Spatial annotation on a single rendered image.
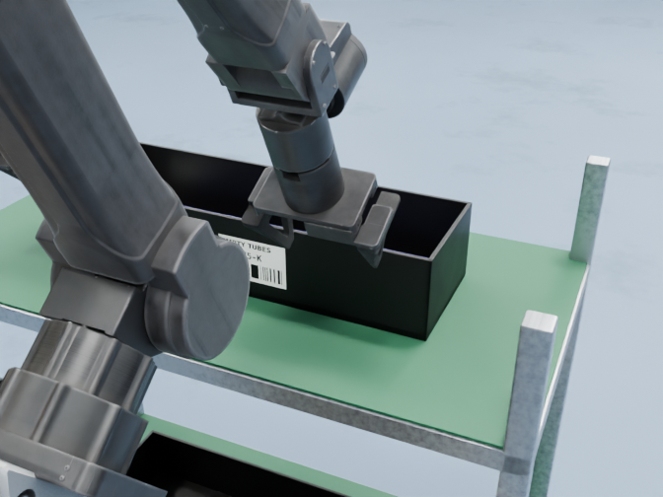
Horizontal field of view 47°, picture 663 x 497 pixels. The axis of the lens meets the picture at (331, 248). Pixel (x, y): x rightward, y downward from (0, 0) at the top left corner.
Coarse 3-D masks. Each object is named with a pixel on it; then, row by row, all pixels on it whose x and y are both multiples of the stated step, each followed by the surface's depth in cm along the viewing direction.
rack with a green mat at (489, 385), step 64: (0, 256) 111; (512, 256) 111; (576, 256) 110; (0, 320) 102; (256, 320) 97; (320, 320) 97; (448, 320) 97; (512, 320) 97; (576, 320) 114; (256, 384) 87; (320, 384) 86; (384, 384) 86; (448, 384) 86; (512, 384) 73; (448, 448) 80; (512, 448) 76
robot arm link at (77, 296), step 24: (72, 288) 46; (96, 288) 45; (120, 288) 45; (144, 288) 45; (48, 312) 45; (72, 312) 45; (96, 312) 44; (120, 312) 44; (120, 336) 44; (144, 336) 46
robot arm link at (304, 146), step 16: (256, 112) 63; (272, 112) 62; (288, 112) 62; (272, 128) 62; (288, 128) 61; (304, 128) 61; (320, 128) 62; (272, 144) 63; (288, 144) 62; (304, 144) 62; (320, 144) 63; (272, 160) 65; (288, 160) 64; (304, 160) 64; (320, 160) 64
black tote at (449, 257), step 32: (160, 160) 120; (192, 160) 117; (224, 160) 114; (192, 192) 120; (224, 192) 117; (416, 192) 104; (224, 224) 98; (416, 224) 105; (448, 224) 103; (256, 256) 98; (288, 256) 96; (320, 256) 94; (352, 256) 92; (384, 256) 90; (416, 256) 88; (448, 256) 94; (256, 288) 100; (288, 288) 98; (320, 288) 96; (352, 288) 94; (384, 288) 92; (416, 288) 90; (448, 288) 98; (352, 320) 96; (384, 320) 94; (416, 320) 92
